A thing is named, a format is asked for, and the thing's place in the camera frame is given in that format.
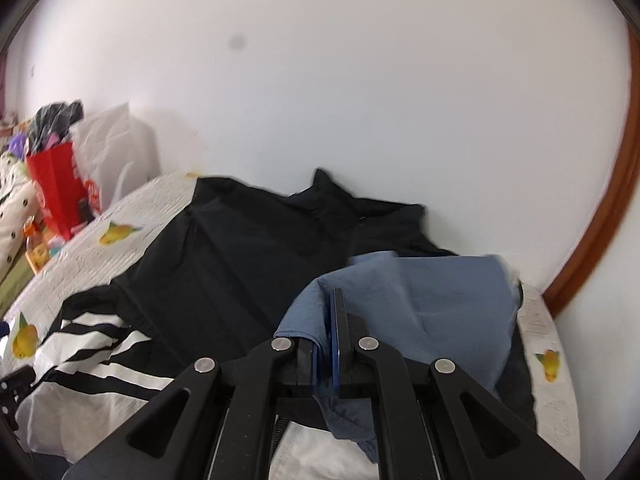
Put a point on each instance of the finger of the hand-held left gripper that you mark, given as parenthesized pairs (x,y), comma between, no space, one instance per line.
(15,390)

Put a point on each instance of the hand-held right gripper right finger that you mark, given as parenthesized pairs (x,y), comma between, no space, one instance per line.
(336,340)

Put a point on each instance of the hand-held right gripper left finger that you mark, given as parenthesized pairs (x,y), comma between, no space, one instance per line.
(305,366)

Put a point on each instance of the blue shirt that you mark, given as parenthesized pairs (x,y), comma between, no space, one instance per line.
(425,300)

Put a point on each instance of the black white striped garment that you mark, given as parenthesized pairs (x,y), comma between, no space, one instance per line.
(85,330)

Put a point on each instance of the green mat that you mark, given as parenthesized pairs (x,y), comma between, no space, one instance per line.
(12,280)

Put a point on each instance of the orange drink bottle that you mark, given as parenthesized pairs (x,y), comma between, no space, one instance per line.
(36,245)

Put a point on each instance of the red paper bag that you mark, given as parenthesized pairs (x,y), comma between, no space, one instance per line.
(57,185)

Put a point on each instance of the fruit print lace tablecloth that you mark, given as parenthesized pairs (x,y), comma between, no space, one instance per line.
(150,200)

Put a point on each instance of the purple item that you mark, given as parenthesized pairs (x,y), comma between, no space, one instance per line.
(16,145)

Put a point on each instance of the white plastic bag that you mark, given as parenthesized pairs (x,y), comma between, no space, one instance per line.
(115,150)

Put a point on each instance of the dark checked cloth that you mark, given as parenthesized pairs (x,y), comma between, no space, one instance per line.
(50,120)

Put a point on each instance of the wooden door frame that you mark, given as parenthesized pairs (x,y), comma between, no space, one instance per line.
(610,200)

